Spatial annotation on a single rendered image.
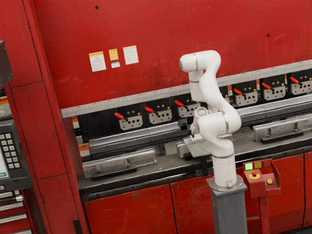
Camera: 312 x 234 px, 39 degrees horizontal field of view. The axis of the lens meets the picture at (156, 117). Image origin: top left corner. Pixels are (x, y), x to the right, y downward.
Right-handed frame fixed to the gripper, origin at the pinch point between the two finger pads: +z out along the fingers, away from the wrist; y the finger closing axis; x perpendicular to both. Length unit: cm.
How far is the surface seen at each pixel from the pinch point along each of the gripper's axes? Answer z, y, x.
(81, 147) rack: 168, 92, -90
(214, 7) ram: -63, -21, -54
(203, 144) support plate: -3.2, -1.4, 9.2
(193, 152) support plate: -8.3, 7.7, 15.3
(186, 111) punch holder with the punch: -13.8, 5.4, -12.2
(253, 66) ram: -30, -43, -26
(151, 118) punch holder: -13.6, 29.2, -12.0
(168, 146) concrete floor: 208, -6, -87
